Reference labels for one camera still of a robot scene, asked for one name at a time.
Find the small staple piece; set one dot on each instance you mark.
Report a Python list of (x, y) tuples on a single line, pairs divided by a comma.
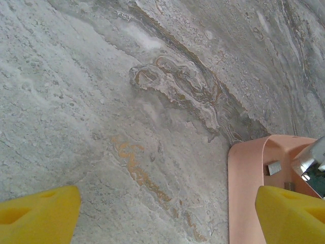
[(289, 186)]

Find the silver staple strip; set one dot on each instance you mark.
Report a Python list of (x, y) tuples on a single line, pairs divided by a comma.
[(274, 168)]

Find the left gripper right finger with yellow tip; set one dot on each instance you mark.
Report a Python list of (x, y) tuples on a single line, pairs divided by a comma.
[(289, 218)]

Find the pink plastic tray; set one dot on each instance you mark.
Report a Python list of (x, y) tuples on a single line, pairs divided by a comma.
[(243, 193)]

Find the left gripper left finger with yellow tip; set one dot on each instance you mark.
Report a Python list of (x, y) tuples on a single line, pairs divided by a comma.
[(38, 216)]

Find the silver metal object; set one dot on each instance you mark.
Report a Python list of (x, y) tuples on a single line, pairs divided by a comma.
[(311, 155)]

